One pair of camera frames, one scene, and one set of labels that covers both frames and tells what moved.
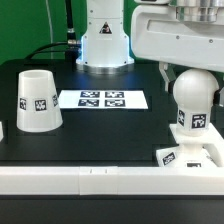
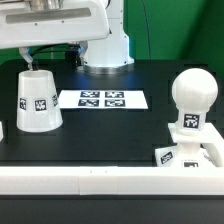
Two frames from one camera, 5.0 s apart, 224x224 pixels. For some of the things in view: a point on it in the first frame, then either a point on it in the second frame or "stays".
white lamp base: [190, 153] stays
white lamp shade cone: [39, 107] stays
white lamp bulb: [195, 92] stays
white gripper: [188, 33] to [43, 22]
